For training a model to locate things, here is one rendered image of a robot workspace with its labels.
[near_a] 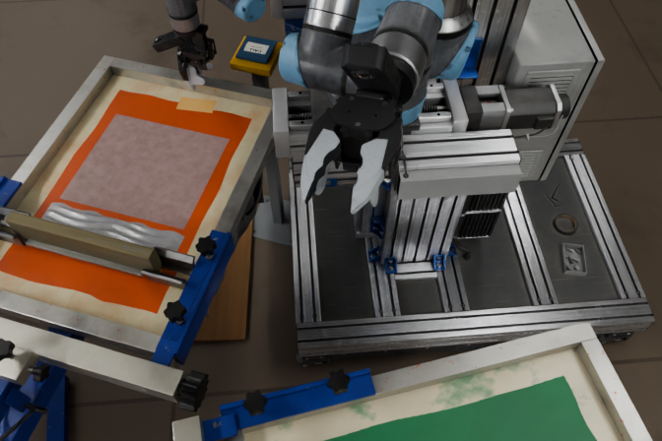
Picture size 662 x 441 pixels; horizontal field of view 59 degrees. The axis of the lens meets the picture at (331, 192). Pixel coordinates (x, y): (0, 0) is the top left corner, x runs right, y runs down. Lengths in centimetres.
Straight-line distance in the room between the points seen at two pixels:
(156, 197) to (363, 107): 95
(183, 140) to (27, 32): 229
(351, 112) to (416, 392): 75
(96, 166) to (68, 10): 232
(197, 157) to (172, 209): 17
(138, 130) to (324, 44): 93
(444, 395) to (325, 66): 73
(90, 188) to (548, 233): 167
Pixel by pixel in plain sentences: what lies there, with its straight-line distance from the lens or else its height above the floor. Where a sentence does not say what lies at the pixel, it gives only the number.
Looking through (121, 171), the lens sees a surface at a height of 95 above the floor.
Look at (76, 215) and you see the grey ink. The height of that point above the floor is 96.
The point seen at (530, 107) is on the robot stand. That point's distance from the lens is 140.
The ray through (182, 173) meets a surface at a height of 95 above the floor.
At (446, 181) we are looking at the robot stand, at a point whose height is 116.
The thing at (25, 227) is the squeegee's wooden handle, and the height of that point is 105.
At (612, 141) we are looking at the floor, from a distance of 315.
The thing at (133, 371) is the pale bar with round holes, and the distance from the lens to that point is 124.
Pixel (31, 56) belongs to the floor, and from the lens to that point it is 365.
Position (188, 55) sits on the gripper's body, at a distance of 164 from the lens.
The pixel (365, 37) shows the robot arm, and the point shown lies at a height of 145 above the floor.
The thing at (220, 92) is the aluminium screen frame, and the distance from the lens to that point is 171.
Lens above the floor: 216
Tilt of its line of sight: 54 degrees down
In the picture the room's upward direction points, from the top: straight up
